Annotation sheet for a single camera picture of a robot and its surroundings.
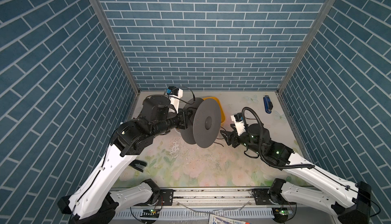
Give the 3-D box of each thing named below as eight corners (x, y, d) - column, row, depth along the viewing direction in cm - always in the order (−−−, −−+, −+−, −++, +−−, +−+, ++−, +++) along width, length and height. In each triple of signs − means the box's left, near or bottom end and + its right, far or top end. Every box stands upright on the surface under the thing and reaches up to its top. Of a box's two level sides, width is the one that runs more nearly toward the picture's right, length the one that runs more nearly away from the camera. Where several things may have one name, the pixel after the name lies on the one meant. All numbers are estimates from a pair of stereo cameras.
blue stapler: (266, 113, 111) (268, 109, 107) (261, 98, 120) (263, 94, 116) (272, 113, 111) (274, 109, 107) (266, 98, 120) (268, 94, 116)
